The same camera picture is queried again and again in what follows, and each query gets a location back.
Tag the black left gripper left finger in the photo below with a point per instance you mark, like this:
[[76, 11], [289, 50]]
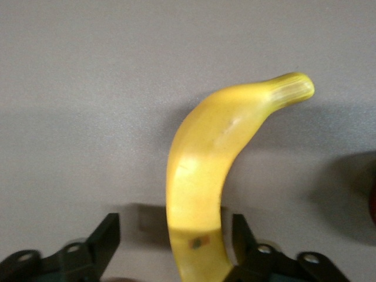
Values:
[[102, 241]]

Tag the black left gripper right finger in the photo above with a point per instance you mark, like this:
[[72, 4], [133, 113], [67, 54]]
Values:
[[246, 252]]

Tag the yellow banana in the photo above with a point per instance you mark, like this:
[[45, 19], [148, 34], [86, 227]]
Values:
[[199, 176]]

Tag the red yellow mango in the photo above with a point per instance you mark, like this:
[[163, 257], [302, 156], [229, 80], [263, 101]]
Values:
[[373, 202]]

